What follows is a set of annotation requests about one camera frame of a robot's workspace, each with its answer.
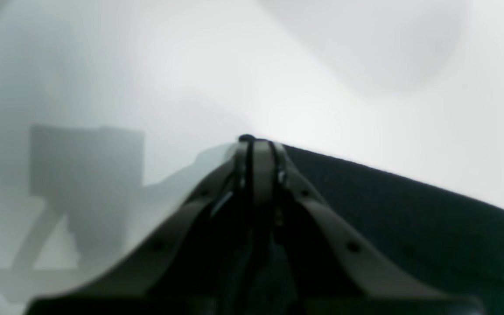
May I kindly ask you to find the black T-shirt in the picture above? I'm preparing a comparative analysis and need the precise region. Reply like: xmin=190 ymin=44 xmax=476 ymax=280
xmin=285 ymin=146 xmax=504 ymax=315

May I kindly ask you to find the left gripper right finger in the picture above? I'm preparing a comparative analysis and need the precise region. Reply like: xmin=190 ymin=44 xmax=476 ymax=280
xmin=252 ymin=138 xmax=447 ymax=301

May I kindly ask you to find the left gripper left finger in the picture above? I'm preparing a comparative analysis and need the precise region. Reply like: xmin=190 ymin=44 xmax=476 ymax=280
xmin=68 ymin=138 xmax=252 ymax=302

